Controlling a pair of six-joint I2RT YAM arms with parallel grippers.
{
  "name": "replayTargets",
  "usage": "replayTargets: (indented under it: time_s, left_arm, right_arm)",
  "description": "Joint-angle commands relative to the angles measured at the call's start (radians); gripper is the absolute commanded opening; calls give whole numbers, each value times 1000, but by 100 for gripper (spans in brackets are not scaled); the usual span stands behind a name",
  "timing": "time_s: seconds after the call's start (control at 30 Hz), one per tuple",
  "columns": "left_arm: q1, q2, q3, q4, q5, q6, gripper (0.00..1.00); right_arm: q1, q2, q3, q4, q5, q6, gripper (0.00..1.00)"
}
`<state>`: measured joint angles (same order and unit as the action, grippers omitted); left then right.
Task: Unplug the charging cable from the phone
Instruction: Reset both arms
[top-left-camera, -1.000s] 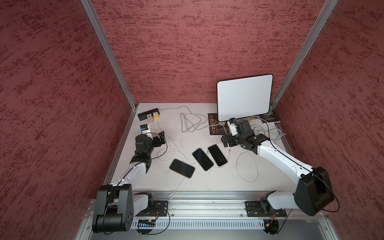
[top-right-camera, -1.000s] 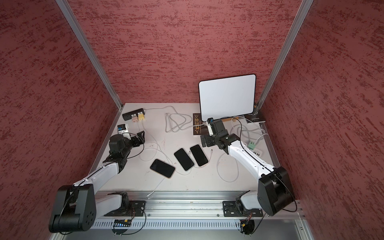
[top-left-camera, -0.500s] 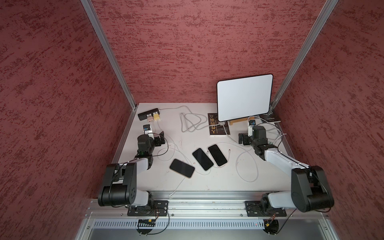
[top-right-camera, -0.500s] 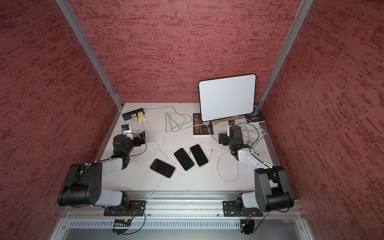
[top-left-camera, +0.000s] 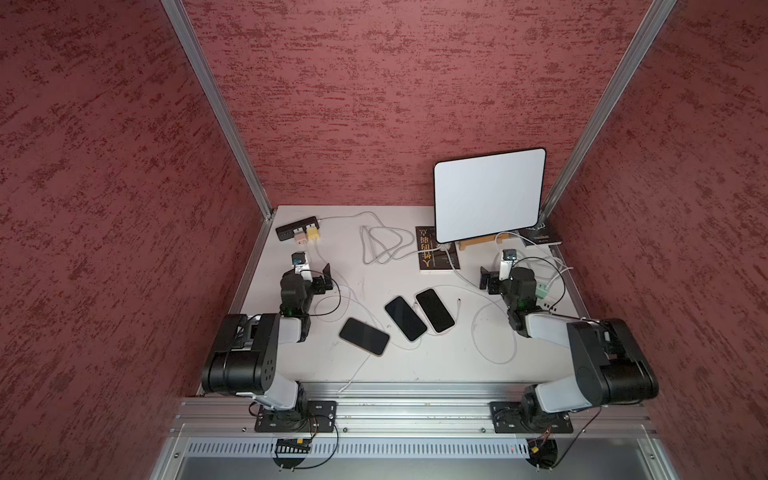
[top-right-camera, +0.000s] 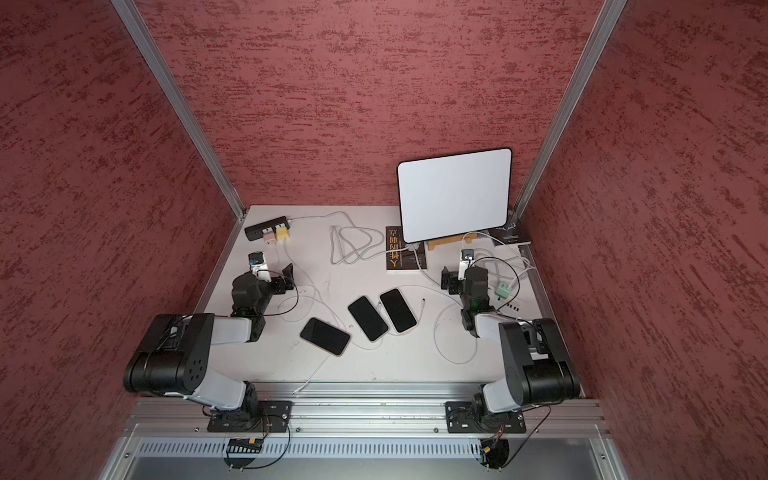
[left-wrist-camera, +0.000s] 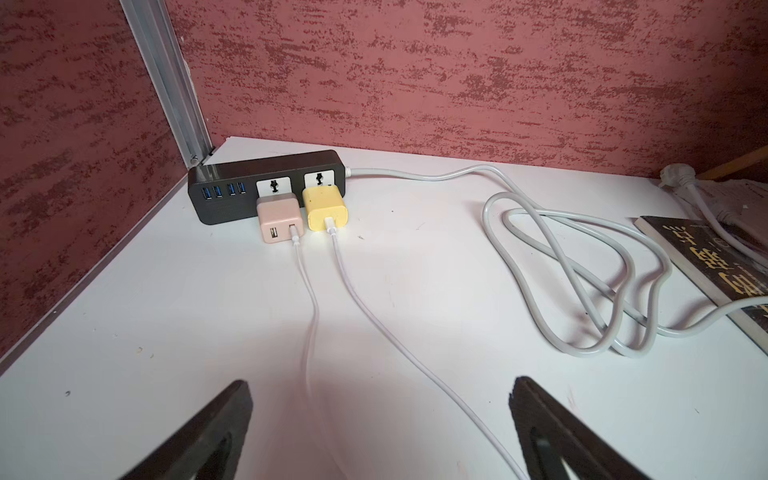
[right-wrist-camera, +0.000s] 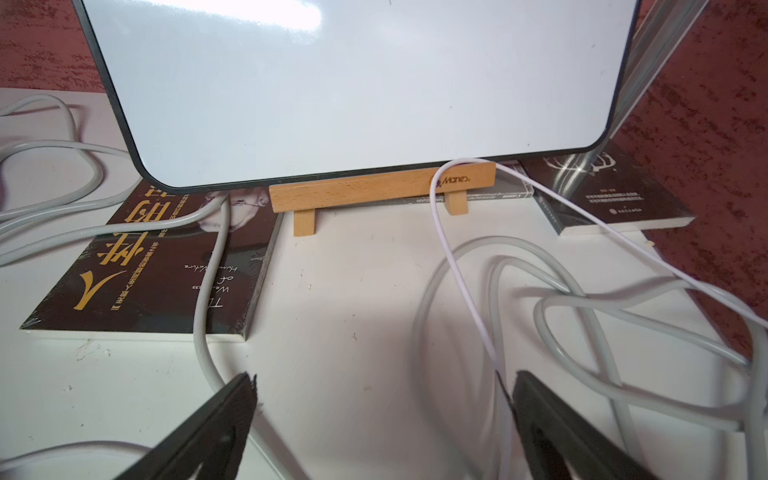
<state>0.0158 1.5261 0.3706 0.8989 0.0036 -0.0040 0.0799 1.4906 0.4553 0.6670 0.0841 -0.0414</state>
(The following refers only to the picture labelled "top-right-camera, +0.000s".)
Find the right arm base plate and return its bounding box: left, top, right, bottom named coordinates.
left=444, top=401, right=527, bottom=434

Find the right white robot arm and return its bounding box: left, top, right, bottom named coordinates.
left=440, top=266, right=582, bottom=423

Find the black power strip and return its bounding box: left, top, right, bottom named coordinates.
left=244, top=216, right=289, bottom=241

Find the black book gold lettering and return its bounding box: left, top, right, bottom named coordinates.
left=385, top=226, right=428, bottom=273

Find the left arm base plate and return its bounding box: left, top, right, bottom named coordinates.
left=207, top=400, right=294, bottom=433

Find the pink case phone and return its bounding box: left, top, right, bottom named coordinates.
left=347, top=296, right=389, bottom=342

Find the green plug adapter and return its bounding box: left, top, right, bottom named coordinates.
left=495, top=283, right=512, bottom=300

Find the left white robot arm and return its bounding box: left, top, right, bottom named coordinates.
left=123, top=264, right=295, bottom=432

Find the thick white coiled cable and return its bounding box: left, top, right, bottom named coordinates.
left=287, top=211, right=415, bottom=266

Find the black box behind tablet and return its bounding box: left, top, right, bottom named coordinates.
left=488, top=221, right=532, bottom=245

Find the aluminium rail frame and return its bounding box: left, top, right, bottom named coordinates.
left=101, top=383, right=627, bottom=479

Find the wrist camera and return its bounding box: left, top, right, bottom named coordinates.
left=457, top=249, right=475, bottom=281
left=248, top=252, right=272, bottom=283

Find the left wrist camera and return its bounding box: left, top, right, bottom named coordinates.
left=248, top=252, right=272, bottom=283

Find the gold edged black phone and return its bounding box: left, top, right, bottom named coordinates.
left=300, top=317, right=351, bottom=356

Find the white power strip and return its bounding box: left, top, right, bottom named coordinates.
left=488, top=280, right=522, bottom=317

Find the wooden tablet stand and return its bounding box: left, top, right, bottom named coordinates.
left=426, top=233, right=478, bottom=251

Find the white tablet on stand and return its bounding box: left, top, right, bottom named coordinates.
left=396, top=148, right=513, bottom=243

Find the blue case phone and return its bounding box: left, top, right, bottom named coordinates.
left=380, top=288, right=417, bottom=334

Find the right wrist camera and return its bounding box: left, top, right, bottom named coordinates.
left=457, top=249, right=475, bottom=281

